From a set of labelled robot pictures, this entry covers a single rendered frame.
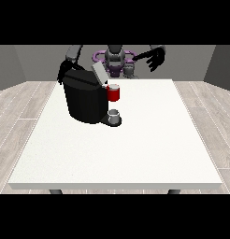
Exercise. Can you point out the small grey cup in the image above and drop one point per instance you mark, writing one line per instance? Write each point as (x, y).
(113, 116)

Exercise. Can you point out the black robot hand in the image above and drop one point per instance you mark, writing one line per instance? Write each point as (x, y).
(64, 67)
(157, 57)

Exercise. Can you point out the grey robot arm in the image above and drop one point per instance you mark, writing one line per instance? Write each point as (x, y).
(74, 52)
(158, 47)

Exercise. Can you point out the dark table leg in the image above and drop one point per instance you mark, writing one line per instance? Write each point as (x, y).
(174, 191)
(55, 191)

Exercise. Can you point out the small grey coffee pod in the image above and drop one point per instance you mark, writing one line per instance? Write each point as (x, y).
(128, 71)

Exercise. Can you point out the grey robot trunk purple rings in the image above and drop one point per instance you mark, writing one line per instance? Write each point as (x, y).
(113, 59)

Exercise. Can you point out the pale grey machine lid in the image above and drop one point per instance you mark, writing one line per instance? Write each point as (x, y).
(99, 72)

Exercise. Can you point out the black coffee machine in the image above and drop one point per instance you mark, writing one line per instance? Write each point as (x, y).
(84, 98)

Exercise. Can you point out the red pod holder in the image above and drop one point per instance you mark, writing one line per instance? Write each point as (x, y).
(113, 94)

